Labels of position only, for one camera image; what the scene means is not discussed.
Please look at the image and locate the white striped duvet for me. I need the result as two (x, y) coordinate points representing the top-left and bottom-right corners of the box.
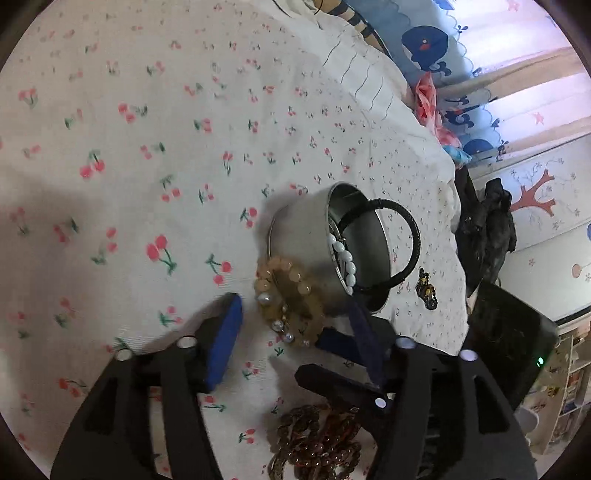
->
(286, 0), (458, 153)

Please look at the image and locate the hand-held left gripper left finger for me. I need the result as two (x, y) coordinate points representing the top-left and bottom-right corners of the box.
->
(50, 292), (244, 480)

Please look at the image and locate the light blue cloth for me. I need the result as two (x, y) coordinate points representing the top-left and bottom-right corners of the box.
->
(443, 144), (472, 164)

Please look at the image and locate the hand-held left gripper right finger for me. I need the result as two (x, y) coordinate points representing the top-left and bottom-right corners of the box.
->
(348, 302), (539, 480)

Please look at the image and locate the small dark gold-beaded bracelet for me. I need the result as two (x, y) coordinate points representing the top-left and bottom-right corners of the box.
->
(416, 268), (439, 311)

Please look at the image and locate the pink cloth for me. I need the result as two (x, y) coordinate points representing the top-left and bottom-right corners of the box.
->
(413, 71), (462, 146)

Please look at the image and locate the amber bead bracelet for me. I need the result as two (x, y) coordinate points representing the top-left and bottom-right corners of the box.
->
(295, 408), (363, 480)

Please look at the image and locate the round silver metal tin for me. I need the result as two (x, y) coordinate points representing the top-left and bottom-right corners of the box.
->
(268, 182), (393, 317)

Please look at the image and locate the beige bead bracelet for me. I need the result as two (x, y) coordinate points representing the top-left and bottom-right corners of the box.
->
(253, 257), (326, 349)

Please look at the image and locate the black jacket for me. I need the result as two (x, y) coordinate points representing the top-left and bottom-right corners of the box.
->
(455, 166), (517, 298)

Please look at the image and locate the tan dark-striped pillow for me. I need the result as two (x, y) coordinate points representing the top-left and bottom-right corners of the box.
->
(318, 0), (393, 58)

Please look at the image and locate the cluttered storage shelf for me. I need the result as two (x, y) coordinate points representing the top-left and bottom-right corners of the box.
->
(522, 323), (591, 457)

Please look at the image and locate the dark brown bead bracelet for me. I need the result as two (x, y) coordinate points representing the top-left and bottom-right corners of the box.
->
(268, 405), (333, 480)

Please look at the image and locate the pearl bracelet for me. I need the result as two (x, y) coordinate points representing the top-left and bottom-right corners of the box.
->
(256, 291), (296, 344)

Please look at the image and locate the blue whale print curtain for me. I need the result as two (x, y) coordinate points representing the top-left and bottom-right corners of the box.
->
(360, 0), (591, 162)

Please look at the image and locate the black cord bracelet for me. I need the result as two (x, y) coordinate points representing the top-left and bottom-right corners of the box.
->
(339, 198), (422, 294)

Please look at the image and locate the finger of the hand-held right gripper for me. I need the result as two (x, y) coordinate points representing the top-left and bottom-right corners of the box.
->
(316, 327), (358, 358)
(294, 364), (398, 432)

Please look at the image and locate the white bead bracelet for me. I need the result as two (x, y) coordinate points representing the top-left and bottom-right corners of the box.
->
(327, 233), (358, 296)

